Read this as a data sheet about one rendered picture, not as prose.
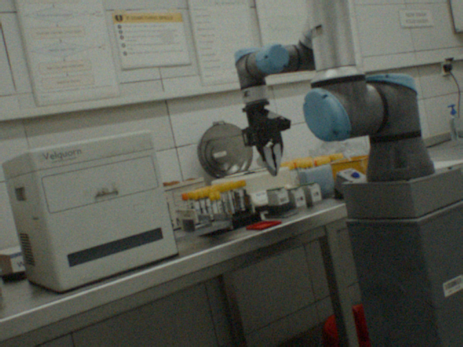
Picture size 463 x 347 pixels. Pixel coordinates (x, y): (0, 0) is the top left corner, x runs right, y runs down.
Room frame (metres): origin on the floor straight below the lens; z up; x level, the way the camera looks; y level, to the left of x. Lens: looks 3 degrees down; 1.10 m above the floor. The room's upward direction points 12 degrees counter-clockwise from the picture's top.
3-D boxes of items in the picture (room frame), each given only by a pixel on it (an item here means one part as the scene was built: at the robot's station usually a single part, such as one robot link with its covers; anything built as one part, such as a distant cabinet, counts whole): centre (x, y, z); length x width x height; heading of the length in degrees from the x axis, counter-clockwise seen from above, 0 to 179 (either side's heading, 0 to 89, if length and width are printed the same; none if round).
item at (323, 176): (1.66, -0.26, 0.92); 0.10 x 0.07 x 0.10; 117
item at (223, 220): (1.28, 0.13, 0.92); 0.21 x 0.07 x 0.05; 125
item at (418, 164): (1.19, -0.38, 1.00); 0.15 x 0.15 x 0.10
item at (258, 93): (1.49, -0.11, 1.22); 0.08 x 0.08 x 0.05
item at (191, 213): (1.55, 0.07, 0.91); 0.20 x 0.10 x 0.07; 125
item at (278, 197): (1.48, -0.11, 0.92); 0.05 x 0.04 x 0.06; 35
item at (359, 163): (1.73, -0.42, 0.93); 0.13 x 0.13 x 0.10; 39
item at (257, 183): (1.81, -0.07, 0.94); 0.30 x 0.24 x 0.12; 26
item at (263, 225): (1.36, -0.05, 0.88); 0.07 x 0.07 x 0.01; 35
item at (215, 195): (1.45, 0.03, 0.93); 0.17 x 0.09 x 0.11; 125
